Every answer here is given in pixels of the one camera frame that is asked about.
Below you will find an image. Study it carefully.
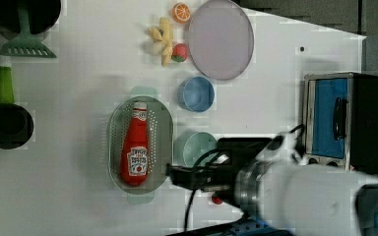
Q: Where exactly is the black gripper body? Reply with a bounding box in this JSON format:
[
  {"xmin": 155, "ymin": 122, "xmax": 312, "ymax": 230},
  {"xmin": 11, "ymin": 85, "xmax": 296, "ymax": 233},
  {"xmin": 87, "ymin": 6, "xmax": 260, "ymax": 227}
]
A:
[{"xmin": 166, "ymin": 138, "xmax": 271, "ymax": 192}]

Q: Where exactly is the red ketchup bottle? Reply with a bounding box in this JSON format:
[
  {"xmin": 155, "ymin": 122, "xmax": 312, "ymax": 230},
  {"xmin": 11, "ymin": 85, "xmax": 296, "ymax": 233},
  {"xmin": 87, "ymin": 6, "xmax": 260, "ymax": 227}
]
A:
[{"xmin": 120, "ymin": 101, "xmax": 148, "ymax": 187}]

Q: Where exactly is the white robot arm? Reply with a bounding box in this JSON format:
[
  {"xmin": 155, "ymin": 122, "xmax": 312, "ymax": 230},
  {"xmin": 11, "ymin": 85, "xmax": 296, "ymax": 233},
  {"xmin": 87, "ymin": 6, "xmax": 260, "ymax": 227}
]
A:
[{"xmin": 166, "ymin": 132, "xmax": 378, "ymax": 236}]

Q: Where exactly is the green oval strainer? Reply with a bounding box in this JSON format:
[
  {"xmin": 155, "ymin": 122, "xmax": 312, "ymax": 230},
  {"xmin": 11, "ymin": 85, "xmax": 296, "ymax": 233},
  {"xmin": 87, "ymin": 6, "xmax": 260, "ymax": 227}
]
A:
[{"xmin": 107, "ymin": 87, "xmax": 173, "ymax": 205}]

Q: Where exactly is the green mug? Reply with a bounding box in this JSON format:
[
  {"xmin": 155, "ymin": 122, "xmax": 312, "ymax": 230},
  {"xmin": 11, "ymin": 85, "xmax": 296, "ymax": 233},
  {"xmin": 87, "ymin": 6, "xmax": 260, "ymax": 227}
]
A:
[{"xmin": 173, "ymin": 131, "xmax": 217, "ymax": 167}]

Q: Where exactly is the red strawberry toy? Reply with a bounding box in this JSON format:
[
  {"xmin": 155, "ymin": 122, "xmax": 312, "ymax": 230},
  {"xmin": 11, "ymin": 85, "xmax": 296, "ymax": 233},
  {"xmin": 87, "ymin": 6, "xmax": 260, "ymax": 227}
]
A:
[{"xmin": 211, "ymin": 195, "xmax": 223, "ymax": 205}]

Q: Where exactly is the blue bowl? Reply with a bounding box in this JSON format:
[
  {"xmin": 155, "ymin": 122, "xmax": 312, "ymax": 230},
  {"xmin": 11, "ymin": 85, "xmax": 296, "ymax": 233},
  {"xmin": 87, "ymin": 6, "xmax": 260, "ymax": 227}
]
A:
[{"xmin": 177, "ymin": 77, "xmax": 215, "ymax": 113}]

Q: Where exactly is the grey oval plate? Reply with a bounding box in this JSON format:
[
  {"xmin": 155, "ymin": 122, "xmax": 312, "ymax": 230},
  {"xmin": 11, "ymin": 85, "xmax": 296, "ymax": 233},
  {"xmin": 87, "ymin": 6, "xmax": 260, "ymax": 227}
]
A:
[{"xmin": 187, "ymin": 0, "xmax": 254, "ymax": 80}]

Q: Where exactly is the black toaster oven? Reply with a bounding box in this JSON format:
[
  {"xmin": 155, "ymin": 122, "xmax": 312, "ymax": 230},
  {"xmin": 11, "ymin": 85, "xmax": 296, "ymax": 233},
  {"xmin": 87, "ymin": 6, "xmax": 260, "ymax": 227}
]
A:
[{"xmin": 302, "ymin": 72, "xmax": 378, "ymax": 174}]

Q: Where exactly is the yellow banana toy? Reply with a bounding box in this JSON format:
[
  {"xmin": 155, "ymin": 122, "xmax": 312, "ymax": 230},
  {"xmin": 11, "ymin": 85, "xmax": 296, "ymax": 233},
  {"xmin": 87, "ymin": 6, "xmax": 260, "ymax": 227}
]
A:
[{"xmin": 147, "ymin": 17, "xmax": 173, "ymax": 67}]

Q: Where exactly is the orange slice toy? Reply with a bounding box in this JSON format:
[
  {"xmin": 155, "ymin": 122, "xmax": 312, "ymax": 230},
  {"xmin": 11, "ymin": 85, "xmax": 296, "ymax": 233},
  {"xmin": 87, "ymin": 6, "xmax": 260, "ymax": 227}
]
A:
[{"xmin": 171, "ymin": 3, "xmax": 191, "ymax": 24}]

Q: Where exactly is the black cylinder cup upper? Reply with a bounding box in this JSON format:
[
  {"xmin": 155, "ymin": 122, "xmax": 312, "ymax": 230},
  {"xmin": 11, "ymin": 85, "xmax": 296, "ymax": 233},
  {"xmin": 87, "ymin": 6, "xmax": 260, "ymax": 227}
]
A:
[{"xmin": 0, "ymin": 0, "xmax": 62, "ymax": 34}]

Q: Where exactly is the green spatula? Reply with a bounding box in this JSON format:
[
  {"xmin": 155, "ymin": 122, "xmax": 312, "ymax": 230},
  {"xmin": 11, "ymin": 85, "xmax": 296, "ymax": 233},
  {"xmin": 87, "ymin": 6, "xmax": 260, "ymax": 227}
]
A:
[{"xmin": 0, "ymin": 0, "xmax": 56, "ymax": 58}]

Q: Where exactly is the green bottle white cap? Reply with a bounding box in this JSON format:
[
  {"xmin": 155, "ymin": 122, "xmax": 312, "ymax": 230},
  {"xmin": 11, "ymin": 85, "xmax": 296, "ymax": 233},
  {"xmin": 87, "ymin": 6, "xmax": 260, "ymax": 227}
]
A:
[{"xmin": 0, "ymin": 54, "xmax": 15, "ymax": 104}]

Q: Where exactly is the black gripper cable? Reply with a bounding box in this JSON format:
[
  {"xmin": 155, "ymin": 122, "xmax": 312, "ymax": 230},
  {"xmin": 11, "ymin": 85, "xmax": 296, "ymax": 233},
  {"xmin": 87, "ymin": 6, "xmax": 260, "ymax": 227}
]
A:
[{"xmin": 182, "ymin": 147, "xmax": 224, "ymax": 234}]

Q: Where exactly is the blue metal rail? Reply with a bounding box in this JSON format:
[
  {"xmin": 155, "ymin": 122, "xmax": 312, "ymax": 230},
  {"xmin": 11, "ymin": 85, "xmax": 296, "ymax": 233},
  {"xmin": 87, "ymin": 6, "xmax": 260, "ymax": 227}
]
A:
[{"xmin": 167, "ymin": 220, "xmax": 294, "ymax": 236}]

